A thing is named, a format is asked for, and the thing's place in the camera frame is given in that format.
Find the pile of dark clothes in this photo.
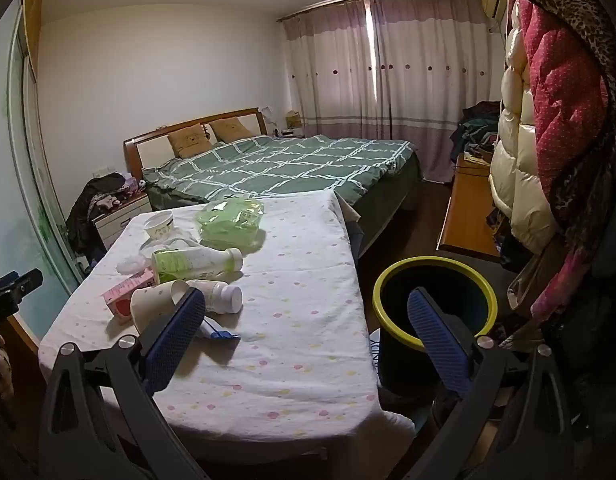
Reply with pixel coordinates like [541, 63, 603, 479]
[450, 101, 504, 161]

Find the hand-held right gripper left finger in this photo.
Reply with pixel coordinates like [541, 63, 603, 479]
[38, 287, 209, 480]

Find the cream down jacket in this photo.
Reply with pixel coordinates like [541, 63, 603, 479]
[488, 25, 569, 256]

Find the pink and purple cloth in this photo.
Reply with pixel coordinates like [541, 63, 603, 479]
[100, 180, 141, 211]

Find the long wooden cabinet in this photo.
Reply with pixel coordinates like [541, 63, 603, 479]
[437, 152, 504, 258]

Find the brown pillow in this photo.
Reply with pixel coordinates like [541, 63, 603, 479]
[168, 127, 213, 157]
[209, 117, 254, 143]

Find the dark padded jacket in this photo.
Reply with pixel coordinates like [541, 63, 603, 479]
[563, 0, 616, 376]

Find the pink milk carton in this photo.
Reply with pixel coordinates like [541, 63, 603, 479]
[102, 267, 156, 326]

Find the small white plastic bottle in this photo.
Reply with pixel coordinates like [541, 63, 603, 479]
[187, 280, 244, 314]

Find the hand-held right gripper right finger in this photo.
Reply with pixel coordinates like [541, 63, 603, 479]
[407, 287, 589, 480]

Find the blue and white wrapper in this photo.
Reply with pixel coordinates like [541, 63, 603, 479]
[195, 317, 241, 341]

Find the bright pink garment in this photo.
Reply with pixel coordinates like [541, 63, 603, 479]
[530, 245, 596, 321]

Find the white paper bowl green print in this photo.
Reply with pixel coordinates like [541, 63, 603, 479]
[142, 211, 175, 242]

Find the white printed bucket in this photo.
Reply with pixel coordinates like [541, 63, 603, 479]
[369, 327, 384, 376]

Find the green plastic bag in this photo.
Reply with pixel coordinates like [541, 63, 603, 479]
[195, 197, 266, 248]

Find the beige bag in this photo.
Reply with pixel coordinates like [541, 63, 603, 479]
[508, 255, 544, 311]

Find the white paper cup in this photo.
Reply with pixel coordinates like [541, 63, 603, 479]
[130, 280, 191, 336]

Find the dark bin with yellow rim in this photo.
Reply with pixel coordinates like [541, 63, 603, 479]
[372, 256, 499, 396]

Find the white bottle with green label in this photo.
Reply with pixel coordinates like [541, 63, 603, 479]
[151, 247, 244, 284]

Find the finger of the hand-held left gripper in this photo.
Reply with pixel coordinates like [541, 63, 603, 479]
[0, 268, 44, 313]

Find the pink and white curtain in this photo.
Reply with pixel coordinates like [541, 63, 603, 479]
[370, 0, 506, 183]
[280, 0, 378, 138]

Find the white nightstand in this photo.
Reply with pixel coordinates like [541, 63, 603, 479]
[90, 192, 154, 251]

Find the wooden bed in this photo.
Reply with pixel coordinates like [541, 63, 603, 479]
[123, 107, 424, 256]

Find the white tissue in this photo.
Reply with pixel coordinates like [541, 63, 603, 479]
[117, 252, 151, 276]

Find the dark clothes heap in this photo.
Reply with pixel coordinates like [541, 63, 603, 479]
[65, 172, 131, 266]

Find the green plaid duvet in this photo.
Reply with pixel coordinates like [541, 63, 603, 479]
[142, 135, 421, 211]

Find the white dotted tablecloth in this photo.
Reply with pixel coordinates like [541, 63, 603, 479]
[38, 191, 416, 453]

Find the green glass wardrobe door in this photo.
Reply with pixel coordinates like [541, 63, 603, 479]
[0, 25, 84, 341]

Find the leopard print garment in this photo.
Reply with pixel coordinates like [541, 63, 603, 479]
[508, 0, 616, 226]

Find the red dotted quilted jacket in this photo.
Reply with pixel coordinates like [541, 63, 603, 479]
[510, 0, 611, 201]

